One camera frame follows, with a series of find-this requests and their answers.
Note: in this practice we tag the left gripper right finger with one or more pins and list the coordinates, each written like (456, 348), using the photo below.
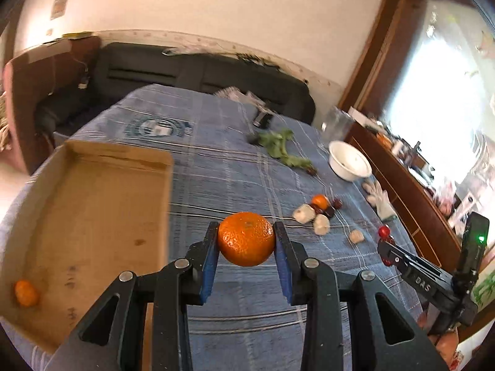
(383, 334)

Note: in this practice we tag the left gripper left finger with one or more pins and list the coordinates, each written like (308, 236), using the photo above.
(111, 334)

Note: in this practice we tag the red cherry tomato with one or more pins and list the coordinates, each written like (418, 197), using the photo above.
(384, 232)

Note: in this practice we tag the small orange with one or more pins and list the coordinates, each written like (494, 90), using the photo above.
(26, 294)

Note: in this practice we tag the dark red jujube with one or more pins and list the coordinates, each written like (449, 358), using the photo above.
(328, 212)
(337, 203)

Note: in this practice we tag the small orange mandarin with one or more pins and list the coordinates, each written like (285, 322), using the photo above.
(321, 202)

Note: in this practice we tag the large orange mandarin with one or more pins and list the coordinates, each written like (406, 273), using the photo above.
(246, 239)

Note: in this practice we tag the brown wooden cabinet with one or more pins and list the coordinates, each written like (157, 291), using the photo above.
(428, 229)

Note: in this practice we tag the white work glove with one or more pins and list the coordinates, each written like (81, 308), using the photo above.
(378, 198)

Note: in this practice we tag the brown cardboard box tray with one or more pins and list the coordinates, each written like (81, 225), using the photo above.
(92, 211)

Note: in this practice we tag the white paper bowl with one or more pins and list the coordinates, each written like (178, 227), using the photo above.
(347, 162)

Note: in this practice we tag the clear glass jar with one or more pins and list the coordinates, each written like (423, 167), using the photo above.
(335, 127)

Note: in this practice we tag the blue plaid tablecloth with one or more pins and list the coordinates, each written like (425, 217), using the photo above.
(216, 173)

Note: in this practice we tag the green leafy vegetable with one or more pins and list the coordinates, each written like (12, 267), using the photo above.
(275, 144)

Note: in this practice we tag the black small device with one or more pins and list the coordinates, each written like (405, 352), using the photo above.
(262, 120)

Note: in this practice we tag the brown armchair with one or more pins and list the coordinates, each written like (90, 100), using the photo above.
(30, 78)

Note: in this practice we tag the black leather sofa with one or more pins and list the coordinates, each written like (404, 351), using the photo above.
(122, 68)

